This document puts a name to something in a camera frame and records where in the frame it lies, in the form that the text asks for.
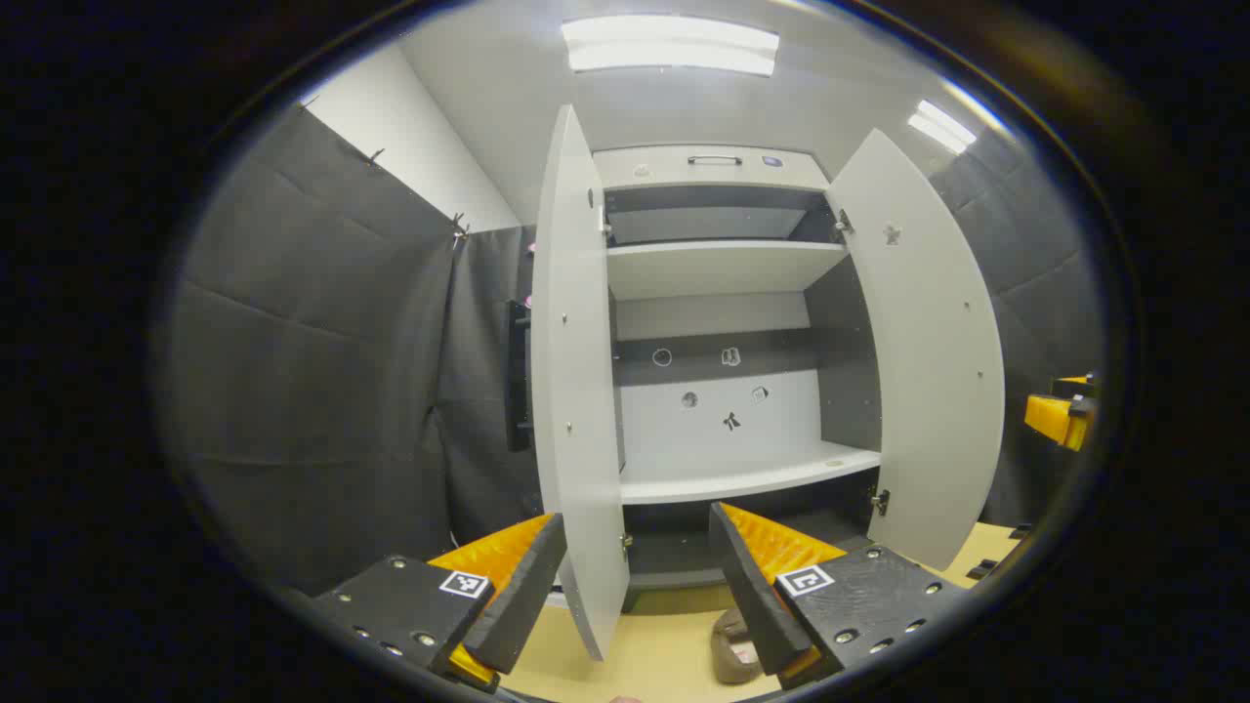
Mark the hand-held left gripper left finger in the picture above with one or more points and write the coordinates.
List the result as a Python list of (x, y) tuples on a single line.
[(522, 605)]

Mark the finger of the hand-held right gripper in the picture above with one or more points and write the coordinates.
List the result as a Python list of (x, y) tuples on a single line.
[(1060, 420)]

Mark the brown fuzzy shoe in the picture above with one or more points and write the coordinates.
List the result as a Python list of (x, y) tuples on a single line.
[(732, 649)]

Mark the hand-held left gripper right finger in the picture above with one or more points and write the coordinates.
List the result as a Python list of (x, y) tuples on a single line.
[(752, 596)]

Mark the long ceiling light panel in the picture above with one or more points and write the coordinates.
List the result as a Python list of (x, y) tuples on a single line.
[(669, 44)]

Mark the black backdrop stand base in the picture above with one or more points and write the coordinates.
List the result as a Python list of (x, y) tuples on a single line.
[(981, 566)]

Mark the metal door hinge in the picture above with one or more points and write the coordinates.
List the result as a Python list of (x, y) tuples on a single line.
[(626, 547), (844, 223), (881, 502), (604, 223)]

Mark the small ceiling light panel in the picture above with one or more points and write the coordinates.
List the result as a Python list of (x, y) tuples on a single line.
[(942, 127)]

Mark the grey shoe cabinet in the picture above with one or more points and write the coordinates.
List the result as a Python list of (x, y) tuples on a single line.
[(723, 444)]

